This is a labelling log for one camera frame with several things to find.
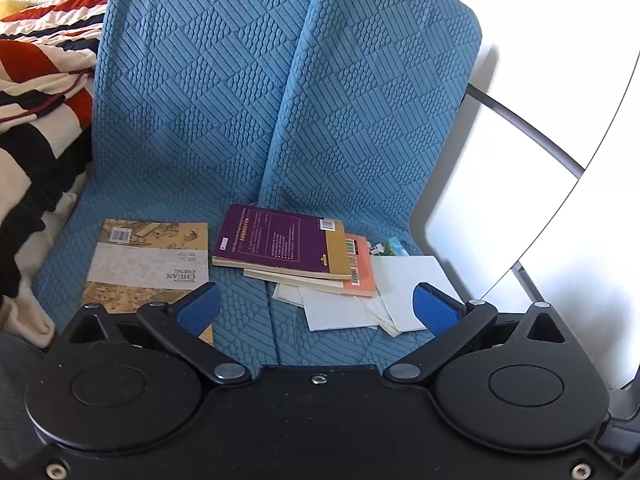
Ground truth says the blue textured sofa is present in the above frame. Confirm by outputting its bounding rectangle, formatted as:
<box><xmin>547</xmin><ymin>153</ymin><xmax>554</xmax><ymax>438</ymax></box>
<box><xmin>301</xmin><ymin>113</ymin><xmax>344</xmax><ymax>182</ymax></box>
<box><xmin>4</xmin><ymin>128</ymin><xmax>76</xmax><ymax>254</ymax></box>
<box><xmin>32</xmin><ymin>0</ymin><xmax>483</xmax><ymax>366</ymax></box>

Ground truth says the orange and white book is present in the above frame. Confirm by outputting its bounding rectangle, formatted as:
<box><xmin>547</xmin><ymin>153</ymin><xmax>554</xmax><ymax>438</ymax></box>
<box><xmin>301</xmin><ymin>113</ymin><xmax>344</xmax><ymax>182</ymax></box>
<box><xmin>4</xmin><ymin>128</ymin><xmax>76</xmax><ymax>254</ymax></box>
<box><xmin>243</xmin><ymin>232</ymin><xmax>378</xmax><ymax>299</ymax></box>

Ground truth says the photo postcard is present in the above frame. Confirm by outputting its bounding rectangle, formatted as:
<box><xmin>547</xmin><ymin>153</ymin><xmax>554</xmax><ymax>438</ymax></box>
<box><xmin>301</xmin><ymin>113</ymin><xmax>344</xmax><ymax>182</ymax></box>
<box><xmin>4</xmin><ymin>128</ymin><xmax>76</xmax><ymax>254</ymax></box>
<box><xmin>367</xmin><ymin>236</ymin><xmax>407</xmax><ymax>257</ymax></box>

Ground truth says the grey cloth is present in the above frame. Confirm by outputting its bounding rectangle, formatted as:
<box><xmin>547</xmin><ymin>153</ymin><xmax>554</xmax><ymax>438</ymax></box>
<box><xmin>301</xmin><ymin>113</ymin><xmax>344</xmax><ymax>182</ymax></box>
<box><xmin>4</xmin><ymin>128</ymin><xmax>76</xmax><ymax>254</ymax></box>
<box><xmin>0</xmin><ymin>332</ymin><xmax>51</xmax><ymax>461</ymax></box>

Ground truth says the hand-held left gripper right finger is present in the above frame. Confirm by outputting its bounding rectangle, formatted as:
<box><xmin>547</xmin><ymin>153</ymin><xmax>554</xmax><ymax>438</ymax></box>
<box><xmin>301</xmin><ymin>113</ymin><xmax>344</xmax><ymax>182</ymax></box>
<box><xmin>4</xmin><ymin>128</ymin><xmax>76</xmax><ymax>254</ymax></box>
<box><xmin>383</xmin><ymin>282</ymin><xmax>567</xmax><ymax>385</ymax></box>

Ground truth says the brown painting-cover book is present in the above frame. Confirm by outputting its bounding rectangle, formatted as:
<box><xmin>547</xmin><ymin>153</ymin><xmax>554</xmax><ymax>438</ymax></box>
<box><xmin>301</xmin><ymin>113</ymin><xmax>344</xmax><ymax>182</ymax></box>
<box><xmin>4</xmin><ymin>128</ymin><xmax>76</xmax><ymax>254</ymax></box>
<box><xmin>80</xmin><ymin>218</ymin><xmax>216</xmax><ymax>348</ymax></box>

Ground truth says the white postcard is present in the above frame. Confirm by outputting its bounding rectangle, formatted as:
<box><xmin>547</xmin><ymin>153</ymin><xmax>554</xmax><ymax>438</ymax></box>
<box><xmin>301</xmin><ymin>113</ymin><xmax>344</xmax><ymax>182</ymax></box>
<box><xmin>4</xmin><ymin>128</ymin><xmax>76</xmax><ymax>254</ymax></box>
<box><xmin>300</xmin><ymin>286</ymin><xmax>383</xmax><ymax>333</ymax></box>
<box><xmin>272</xmin><ymin>282</ymin><xmax>307</xmax><ymax>307</ymax></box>
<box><xmin>356</xmin><ymin>296</ymin><xmax>401</xmax><ymax>337</ymax></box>
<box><xmin>372</xmin><ymin>255</ymin><xmax>454</xmax><ymax>335</ymax></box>

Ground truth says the purple book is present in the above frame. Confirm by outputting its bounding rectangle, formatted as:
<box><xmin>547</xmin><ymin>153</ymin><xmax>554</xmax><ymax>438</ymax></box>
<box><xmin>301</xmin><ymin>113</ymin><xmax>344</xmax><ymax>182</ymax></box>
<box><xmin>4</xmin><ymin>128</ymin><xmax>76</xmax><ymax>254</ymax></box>
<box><xmin>211</xmin><ymin>203</ymin><xmax>353</xmax><ymax>281</ymax></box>

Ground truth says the striped blanket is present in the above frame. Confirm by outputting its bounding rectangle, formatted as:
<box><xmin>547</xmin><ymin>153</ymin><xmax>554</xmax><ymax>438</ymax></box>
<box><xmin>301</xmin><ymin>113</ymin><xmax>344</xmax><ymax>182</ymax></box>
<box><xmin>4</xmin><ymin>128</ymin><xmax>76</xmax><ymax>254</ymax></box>
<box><xmin>0</xmin><ymin>0</ymin><xmax>113</xmax><ymax>348</ymax></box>

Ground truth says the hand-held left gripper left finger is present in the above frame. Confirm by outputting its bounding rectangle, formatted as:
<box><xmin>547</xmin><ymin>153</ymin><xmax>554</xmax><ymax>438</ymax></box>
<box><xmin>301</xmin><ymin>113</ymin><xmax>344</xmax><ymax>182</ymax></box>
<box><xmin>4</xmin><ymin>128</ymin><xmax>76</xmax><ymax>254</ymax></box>
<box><xmin>65</xmin><ymin>282</ymin><xmax>253</xmax><ymax>387</ymax></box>

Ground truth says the grey metal bar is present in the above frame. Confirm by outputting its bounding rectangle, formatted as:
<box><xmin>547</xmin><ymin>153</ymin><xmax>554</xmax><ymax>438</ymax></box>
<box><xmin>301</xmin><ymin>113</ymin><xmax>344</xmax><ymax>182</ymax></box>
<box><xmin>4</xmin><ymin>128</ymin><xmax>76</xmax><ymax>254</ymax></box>
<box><xmin>510</xmin><ymin>265</ymin><xmax>541</xmax><ymax>307</ymax></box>
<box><xmin>465</xmin><ymin>84</ymin><xmax>586</xmax><ymax>179</ymax></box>

